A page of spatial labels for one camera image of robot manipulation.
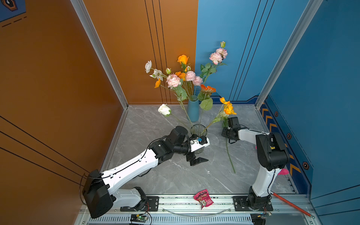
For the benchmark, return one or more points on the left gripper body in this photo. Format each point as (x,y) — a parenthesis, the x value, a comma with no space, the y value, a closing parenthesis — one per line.
(191,156)

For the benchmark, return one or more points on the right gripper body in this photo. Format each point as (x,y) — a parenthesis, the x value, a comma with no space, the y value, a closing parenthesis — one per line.
(226,132)

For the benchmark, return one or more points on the clear glass vase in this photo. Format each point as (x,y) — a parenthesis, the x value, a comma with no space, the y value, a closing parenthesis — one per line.
(198,130)

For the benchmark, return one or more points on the yellow poppy flower stem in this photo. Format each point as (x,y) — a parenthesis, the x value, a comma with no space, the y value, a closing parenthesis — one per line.
(225,111)

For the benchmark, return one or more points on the orange gerbera stem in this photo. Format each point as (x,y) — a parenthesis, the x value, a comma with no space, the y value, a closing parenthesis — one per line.
(204,97)

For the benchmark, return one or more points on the teal cylindrical vase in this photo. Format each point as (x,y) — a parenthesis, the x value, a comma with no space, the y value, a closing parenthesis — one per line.
(193,108)

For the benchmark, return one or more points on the orange yellow small flower stem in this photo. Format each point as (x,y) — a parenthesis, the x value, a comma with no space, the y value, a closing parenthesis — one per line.
(180,92)

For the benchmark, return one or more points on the pink rose spray stem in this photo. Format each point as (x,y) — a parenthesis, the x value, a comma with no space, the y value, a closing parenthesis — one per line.
(216,59)

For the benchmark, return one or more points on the yellow rose stem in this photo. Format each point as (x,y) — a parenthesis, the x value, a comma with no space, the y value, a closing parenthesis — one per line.
(183,61)

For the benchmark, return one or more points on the cream pink rose stem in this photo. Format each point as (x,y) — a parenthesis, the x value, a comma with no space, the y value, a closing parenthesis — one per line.
(182,102)

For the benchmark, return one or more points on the white flower stem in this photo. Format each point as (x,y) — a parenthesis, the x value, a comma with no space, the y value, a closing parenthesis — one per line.
(172,80)

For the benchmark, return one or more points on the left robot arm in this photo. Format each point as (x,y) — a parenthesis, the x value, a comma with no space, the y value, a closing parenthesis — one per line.
(103,190)

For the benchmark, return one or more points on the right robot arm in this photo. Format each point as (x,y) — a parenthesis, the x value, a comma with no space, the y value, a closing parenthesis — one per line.
(272,156)

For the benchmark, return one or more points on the pink snack packet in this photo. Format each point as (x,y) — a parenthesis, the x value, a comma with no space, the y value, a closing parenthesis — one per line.
(203,197)

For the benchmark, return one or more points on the white plush toy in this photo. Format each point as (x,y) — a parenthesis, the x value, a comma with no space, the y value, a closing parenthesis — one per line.
(284,171)

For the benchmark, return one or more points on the black connector box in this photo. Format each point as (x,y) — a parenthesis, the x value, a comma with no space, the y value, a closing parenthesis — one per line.
(258,219)

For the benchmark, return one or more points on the green circuit board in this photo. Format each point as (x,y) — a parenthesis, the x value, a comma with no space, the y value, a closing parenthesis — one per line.
(138,219)

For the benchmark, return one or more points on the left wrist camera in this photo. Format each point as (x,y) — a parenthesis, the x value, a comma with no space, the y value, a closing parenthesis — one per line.
(198,142)

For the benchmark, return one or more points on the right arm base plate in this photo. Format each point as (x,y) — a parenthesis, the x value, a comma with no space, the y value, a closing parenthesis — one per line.
(241,204)

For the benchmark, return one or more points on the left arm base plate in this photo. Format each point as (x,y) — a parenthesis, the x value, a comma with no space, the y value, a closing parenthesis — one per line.
(149,204)

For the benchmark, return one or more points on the red handled tool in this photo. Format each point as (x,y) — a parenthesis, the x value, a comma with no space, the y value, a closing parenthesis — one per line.
(292,205)

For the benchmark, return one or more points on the aluminium corner post right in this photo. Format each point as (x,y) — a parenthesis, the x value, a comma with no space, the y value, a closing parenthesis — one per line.
(294,39)

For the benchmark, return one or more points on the aluminium corner post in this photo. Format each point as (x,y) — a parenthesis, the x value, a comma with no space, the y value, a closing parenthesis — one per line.
(87,23)
(294,39)

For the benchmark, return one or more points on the aluminium corner post left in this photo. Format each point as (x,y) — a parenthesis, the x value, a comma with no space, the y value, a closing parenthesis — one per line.
(87,23)

